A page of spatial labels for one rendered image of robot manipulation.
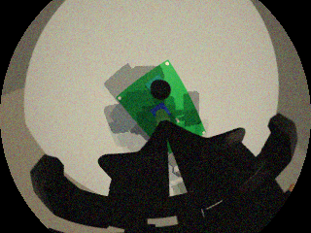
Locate green circuit board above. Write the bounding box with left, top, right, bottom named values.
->
left=117, top=59, right=205, bottom=137

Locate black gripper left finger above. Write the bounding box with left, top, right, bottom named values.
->
left=97, top=120, right=170, bottom=197

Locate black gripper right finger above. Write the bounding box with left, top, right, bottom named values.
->
left=164, top=120, right=246, bottom=191

